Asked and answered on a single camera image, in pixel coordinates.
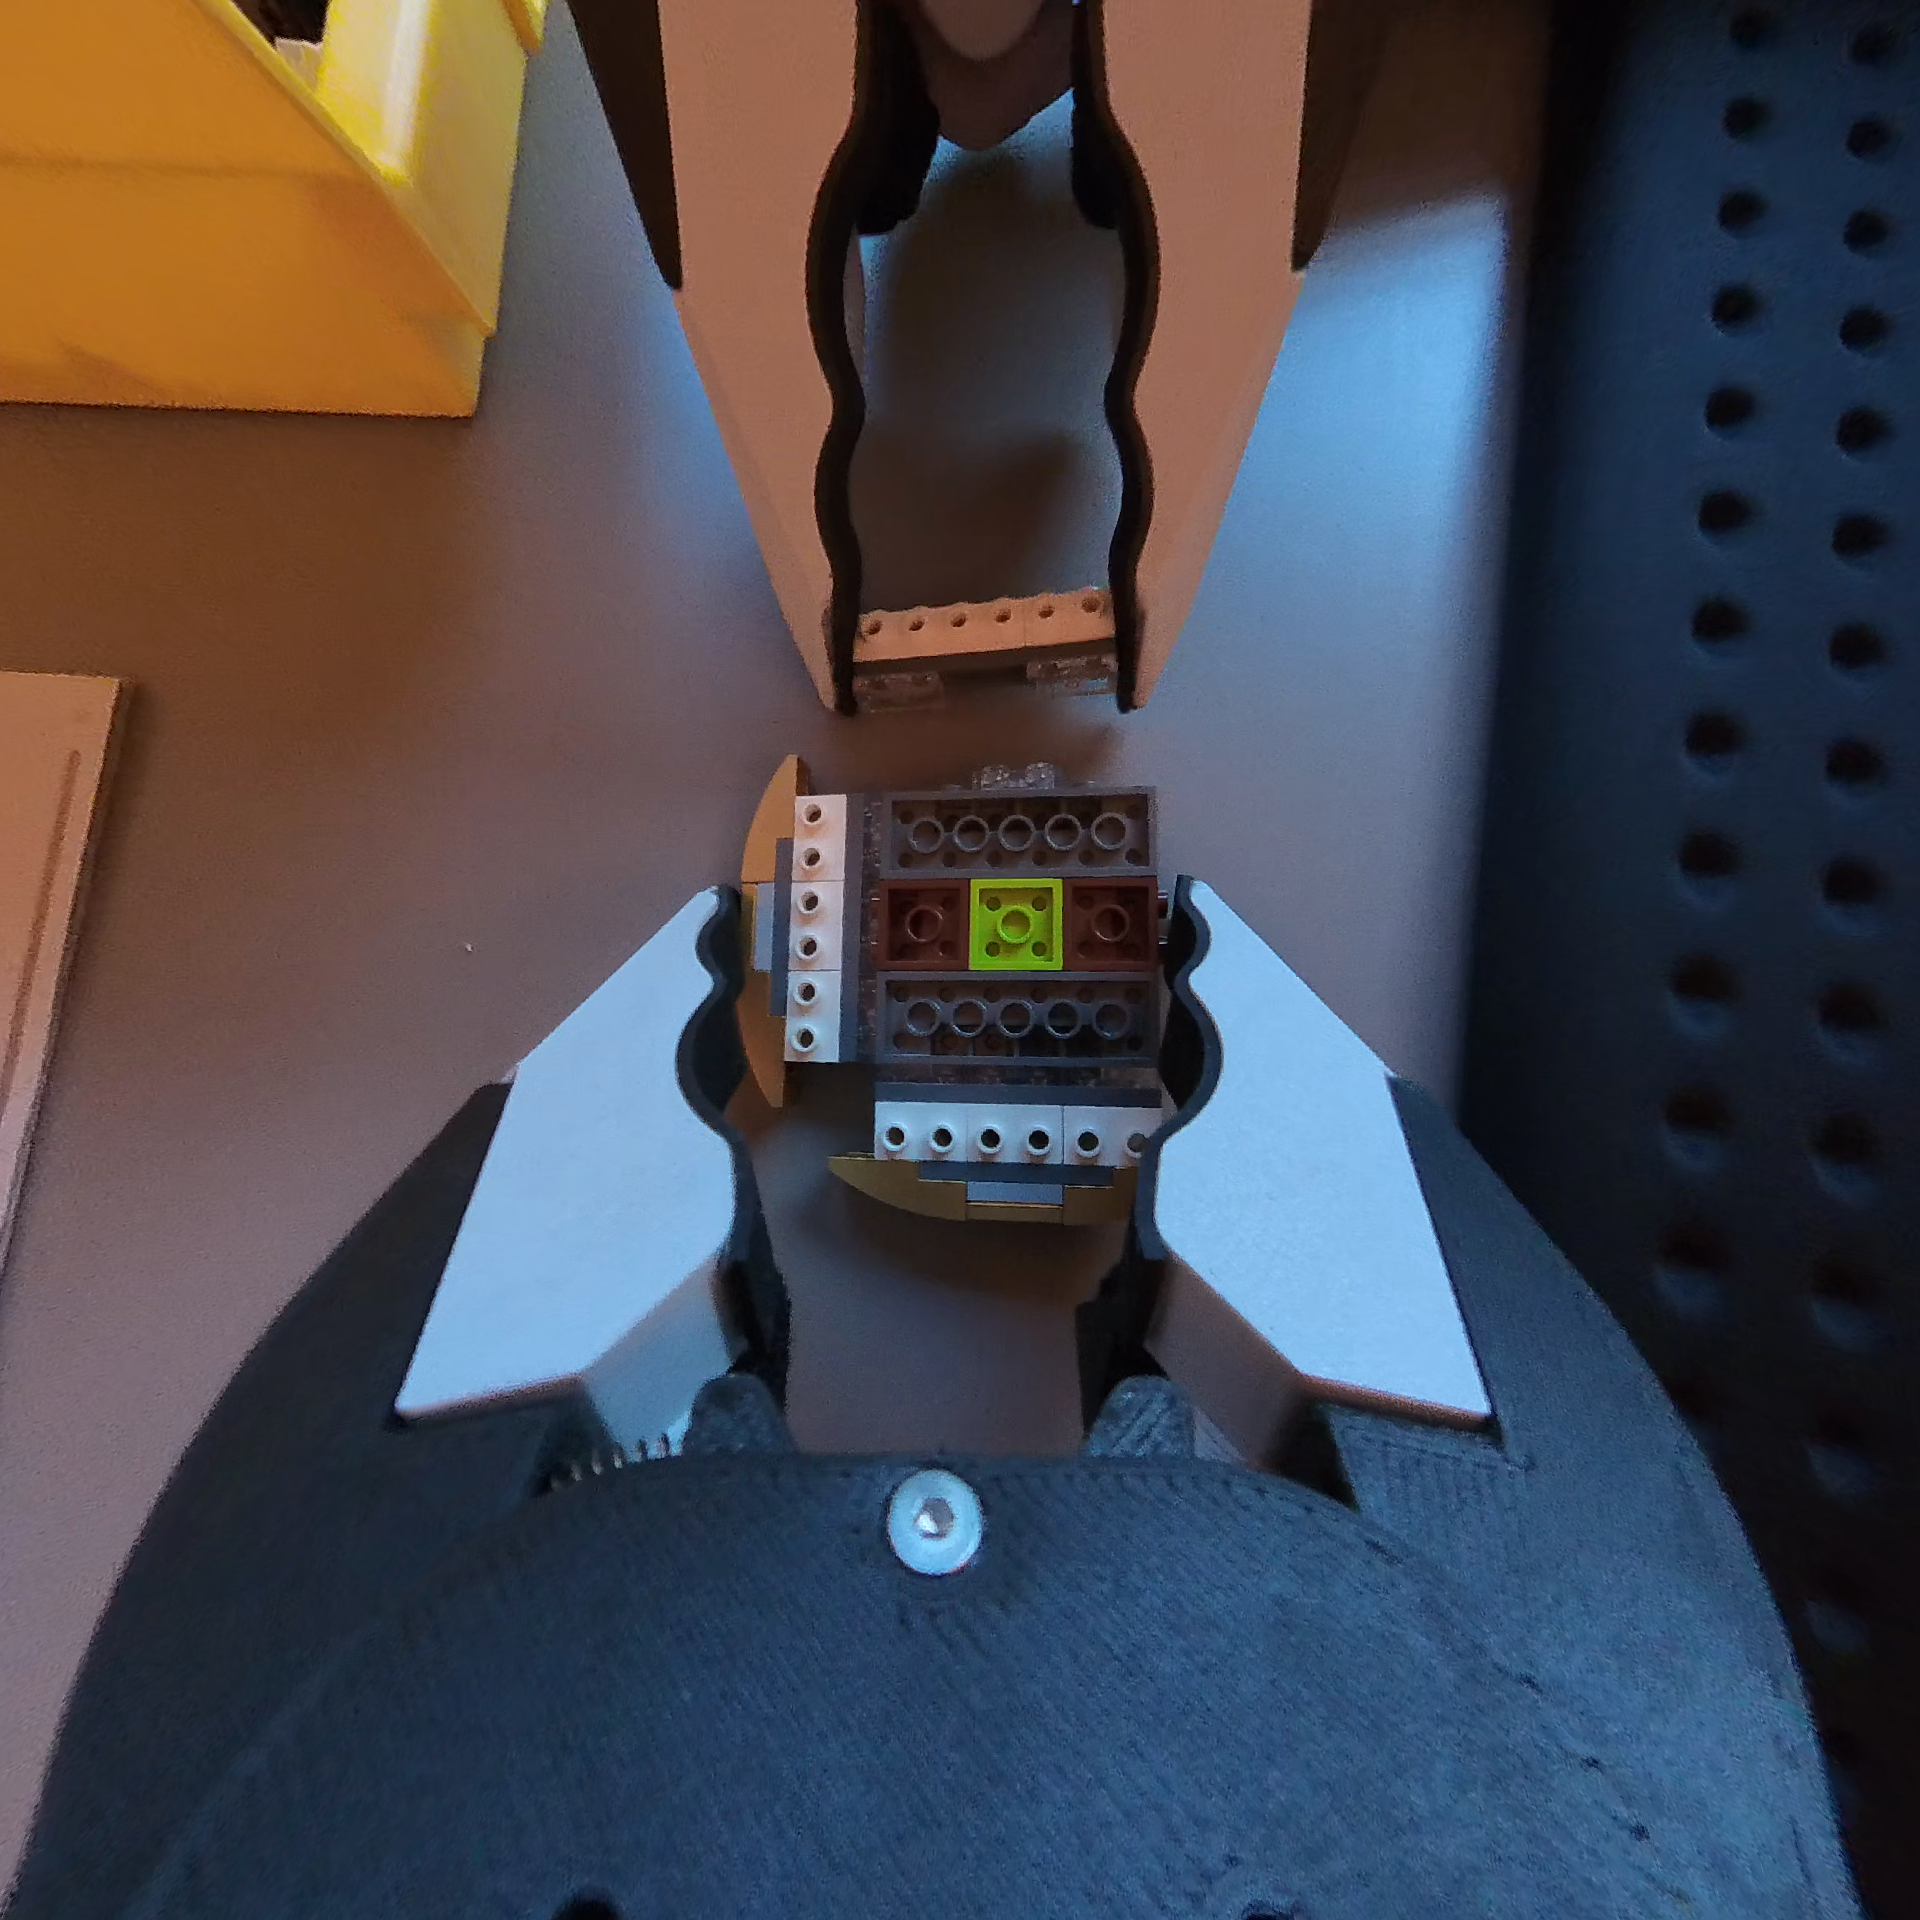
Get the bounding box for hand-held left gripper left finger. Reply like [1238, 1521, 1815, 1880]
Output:
[391, 884, 792, 1451]

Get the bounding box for black perforated pad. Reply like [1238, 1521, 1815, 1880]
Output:
[1462, 0, 1920, 1920]

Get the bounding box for plywood board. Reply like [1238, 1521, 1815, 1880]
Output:
[0, 672, 131, 1281]

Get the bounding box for grey desk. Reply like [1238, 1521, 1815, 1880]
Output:
[0, 0, 1554, 1803]

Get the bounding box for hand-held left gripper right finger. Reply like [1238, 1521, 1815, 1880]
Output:
[1131, 875, 1498, 1471]

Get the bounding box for large yellow plastic bin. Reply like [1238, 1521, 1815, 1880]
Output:
[0, 0, 550, 421]

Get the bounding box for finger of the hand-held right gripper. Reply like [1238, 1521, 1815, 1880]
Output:
[1067, 0, 1309, 714]
[656, 0, 902, 718]

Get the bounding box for grey brown toy brick model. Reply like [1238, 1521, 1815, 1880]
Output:
[737, 754, 1171, 1225]

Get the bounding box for white and clear brick strip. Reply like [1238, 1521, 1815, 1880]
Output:
[852, 589, 1122, 711]

